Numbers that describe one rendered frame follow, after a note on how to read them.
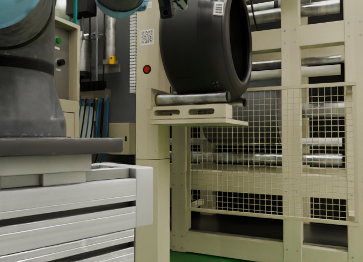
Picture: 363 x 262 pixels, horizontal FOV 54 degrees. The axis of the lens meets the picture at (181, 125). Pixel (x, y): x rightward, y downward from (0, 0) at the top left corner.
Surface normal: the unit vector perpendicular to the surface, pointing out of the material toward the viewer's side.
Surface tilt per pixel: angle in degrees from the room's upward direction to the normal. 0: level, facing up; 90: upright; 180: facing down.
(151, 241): 90
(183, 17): 83
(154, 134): 90
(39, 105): 73
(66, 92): 90
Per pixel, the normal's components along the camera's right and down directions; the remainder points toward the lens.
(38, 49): 0.88, 0.00
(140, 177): 0.68, -0.03
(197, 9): -0.40, -0.22
